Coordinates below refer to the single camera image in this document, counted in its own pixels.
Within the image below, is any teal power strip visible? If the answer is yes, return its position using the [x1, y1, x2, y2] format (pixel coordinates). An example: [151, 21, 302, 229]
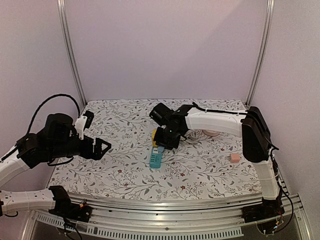
[149, 147, 163, 169]

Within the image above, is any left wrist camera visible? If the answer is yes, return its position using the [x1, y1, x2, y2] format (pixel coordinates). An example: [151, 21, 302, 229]
[74, 110, 94, 140]

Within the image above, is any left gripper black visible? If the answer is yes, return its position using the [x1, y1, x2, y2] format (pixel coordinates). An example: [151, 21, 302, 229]
[49, 135, 111, 160]

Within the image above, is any floral table mat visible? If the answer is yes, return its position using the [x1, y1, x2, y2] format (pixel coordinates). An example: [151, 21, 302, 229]
[49, 99, 262, 202]

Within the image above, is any left aluminium corner post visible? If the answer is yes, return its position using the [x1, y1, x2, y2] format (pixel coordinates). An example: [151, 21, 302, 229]
[57, 0, 87, 106]

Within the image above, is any blue charger cube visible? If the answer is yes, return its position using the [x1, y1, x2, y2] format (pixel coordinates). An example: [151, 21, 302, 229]
[157, 146, 165, 154]

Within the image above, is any right aluminium corner post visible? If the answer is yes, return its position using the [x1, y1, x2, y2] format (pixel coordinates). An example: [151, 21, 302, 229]
[245, 0, 275, 108]

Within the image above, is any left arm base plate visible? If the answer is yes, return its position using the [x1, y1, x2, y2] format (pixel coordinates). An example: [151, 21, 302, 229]
[48, 199, 93, 223]

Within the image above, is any pink round power strip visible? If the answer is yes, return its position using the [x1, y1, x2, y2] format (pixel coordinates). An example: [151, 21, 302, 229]
[202, 130, 220, 137]

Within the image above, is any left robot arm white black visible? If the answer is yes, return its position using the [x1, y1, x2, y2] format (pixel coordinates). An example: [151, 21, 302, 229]
[0, 111, 112, 222]

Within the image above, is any pink charger cube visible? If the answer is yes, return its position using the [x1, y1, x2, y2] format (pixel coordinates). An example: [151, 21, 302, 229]
[228, 153, 241, 163]

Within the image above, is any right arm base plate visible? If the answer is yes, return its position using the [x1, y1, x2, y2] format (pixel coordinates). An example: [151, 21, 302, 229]
[241, 200, 285, 223]

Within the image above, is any aluminium corner post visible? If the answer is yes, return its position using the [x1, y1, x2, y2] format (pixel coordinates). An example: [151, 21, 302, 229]
[57, 0, 87, 106]
[245, 0, 275, 108]

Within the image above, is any yellow cube socket adapter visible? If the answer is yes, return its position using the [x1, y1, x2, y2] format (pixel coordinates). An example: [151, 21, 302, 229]
[151, 129, 158, 148]

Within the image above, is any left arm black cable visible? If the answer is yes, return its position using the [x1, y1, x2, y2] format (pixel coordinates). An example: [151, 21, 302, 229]
[25, 93, 82, 136]

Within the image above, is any aluminium front rail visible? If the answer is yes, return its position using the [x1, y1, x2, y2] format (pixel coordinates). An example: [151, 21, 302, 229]
[22, 194, 313, 240]

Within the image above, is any white power strip cable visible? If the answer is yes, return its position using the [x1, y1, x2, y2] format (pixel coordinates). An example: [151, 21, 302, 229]
[184, 128, 204, 142]

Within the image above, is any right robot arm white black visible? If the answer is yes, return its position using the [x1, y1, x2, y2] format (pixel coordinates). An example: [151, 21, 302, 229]
[149, 103, 282, 218]

